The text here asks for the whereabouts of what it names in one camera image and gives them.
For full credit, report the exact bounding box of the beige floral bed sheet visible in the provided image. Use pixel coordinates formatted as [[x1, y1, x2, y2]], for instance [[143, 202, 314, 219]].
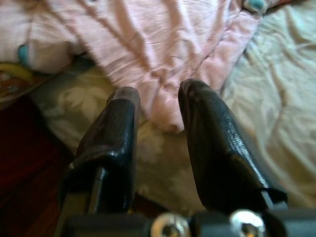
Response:
[[28, 0, 316, 215]]

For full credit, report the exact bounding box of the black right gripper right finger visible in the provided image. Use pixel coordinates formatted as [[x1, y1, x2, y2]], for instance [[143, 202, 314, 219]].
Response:
[[178, 79, 288, 212]]

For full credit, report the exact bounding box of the pink cartoon print blanket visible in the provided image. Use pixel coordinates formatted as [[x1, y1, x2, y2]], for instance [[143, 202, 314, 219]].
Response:
[[0, 0, 264, 135]]

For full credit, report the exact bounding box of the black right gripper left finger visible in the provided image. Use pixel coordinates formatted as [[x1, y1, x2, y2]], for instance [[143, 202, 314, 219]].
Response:
[[59, 86, 141, 214]]

